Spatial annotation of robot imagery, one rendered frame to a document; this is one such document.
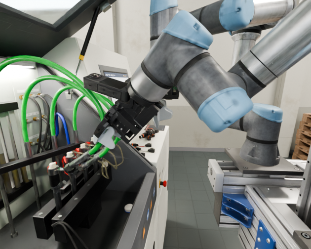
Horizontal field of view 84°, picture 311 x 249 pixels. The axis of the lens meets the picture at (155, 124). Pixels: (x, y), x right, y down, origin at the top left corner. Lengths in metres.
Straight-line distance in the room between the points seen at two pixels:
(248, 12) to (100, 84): 0.38
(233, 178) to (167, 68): 0.62
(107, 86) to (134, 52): 2.96
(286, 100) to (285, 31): 3.31
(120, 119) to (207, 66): 0.21
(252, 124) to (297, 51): 0.47
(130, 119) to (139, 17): 3.11
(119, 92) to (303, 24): 0.32
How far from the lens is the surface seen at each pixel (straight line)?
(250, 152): 0.83
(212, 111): 0.26
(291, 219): 0.75
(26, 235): 0.87
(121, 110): 0.38
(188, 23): 0.29
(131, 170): 0.87
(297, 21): 0.38
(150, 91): 0.32
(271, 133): 0.81
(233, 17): 0.50
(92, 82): 0.40
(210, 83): 0.27
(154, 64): 0.31
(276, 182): 0.90
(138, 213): 0.63
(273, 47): 0.38
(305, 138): 3.84
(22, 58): 0.57
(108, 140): 0.44
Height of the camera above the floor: 1.37
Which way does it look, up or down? 15 degrees down
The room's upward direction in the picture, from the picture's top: straight up
